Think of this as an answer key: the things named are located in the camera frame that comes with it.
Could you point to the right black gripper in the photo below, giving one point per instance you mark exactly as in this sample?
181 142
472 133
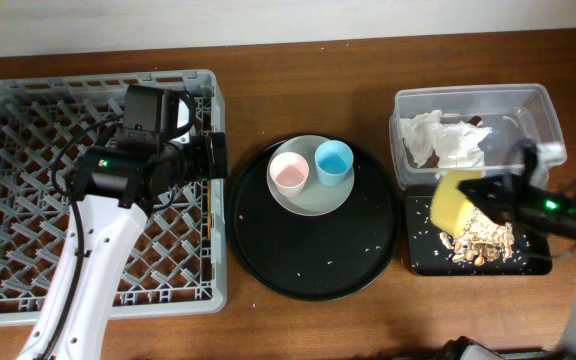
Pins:
510 187

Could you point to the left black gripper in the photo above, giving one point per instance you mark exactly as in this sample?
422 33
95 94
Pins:
219 156

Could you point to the food scraps and rice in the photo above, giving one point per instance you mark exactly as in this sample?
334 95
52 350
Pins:
482 241

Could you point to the yellow plastic bowl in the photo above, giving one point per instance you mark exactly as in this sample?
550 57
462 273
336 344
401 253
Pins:
451 210

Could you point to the white paper napkin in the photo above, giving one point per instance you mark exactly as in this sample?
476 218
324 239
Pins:
456 145

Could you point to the pink plastic cup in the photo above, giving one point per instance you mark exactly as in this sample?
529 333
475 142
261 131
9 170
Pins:
289 172

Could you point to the blue plastic cup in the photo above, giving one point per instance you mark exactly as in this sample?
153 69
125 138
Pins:
333 160

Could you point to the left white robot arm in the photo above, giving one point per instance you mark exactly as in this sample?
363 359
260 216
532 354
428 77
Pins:
148 150

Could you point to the grey plastic dishwasher rack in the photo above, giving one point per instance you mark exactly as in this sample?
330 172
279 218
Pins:
173 268

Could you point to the clear plastic storage bin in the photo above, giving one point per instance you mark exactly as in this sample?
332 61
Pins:
513 111

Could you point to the black rectangular tray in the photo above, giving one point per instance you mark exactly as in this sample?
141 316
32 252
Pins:
430 254

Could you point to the light grey round plate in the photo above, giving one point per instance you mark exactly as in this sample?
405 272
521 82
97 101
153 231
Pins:
315 199

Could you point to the round black serving tray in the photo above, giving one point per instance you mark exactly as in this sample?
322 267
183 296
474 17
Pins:
314 258

